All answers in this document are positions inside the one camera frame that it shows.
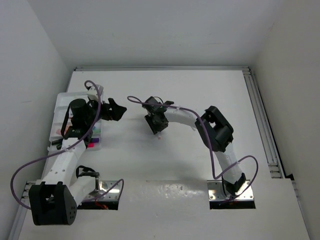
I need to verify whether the yellow black highlighter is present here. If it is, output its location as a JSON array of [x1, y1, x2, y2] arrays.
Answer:
[[51, 139, 63, 146]]

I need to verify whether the white plastic organizer tray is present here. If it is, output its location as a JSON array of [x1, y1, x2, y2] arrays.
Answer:
[[48, 90, 103, 152]]

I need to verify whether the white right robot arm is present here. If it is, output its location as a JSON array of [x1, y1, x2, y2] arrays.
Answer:
[[142, 96, 246, 198]]

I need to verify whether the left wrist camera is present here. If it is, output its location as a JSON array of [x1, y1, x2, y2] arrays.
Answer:
[[86, 85, 103, 102]]

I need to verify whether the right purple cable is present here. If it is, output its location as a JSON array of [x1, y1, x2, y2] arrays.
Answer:
[[126, 95, 260, 205]]

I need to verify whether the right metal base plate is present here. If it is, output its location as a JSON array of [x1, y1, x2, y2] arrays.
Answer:
[[207, 180, 255, 201]]

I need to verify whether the green eraser case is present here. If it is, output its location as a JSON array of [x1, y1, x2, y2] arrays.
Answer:
[[92, 128, 101, 134]]

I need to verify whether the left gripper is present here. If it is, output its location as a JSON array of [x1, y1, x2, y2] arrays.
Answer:
[[84, 96, 126, 126]]

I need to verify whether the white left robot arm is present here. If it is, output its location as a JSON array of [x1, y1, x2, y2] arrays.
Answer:
[[28, 98, 127, 226]]

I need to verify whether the purple black highlighter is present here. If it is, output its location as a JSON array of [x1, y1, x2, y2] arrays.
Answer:
[[91, 137, 100, 144]]

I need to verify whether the metal base plate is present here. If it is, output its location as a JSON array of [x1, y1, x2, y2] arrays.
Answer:
[[82, 180, 123, 203], [207, 180, 255, 201]]

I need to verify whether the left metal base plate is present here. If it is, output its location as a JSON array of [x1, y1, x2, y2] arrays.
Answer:
[[82, 180, 123, 203]]

